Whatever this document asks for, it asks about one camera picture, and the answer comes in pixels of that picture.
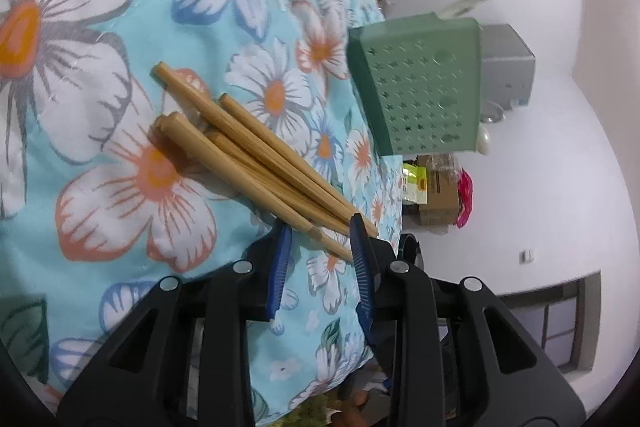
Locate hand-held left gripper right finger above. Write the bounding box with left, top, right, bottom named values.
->
left=348, top=213, right=586, bottom=427

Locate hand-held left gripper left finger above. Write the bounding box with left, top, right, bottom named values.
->
left=57, top=224, right=293, bottom=427

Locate wooden chopstick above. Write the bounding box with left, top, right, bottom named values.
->
left=151, top=61, right=380, bottom=238
left=204, top=129, right=351, bottom=233
left=217, top=93, right=373, bottom=233

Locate green perforated utensil holder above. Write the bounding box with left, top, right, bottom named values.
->
left=346, top=17, right=485, bottom=156

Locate large cardboard box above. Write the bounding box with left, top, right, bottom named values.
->
left=417, top=157, right=461, bottom=228

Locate yellow and white rice bag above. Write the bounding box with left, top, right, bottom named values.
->
left=402, top=159, right=430, bottom=202

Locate pink plastic bag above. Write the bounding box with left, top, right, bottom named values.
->
left=456, top=169, right=474, bottom=229

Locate blue floral tablecloth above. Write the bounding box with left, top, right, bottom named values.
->
left=0, top=0, right=403, bottom=427

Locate grey framed door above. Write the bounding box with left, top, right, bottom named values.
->
left=492, top=271, right=601, bottom=375

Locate silver refrigerator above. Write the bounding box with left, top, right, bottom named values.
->
left=480, top=24, right=536, bottom=108

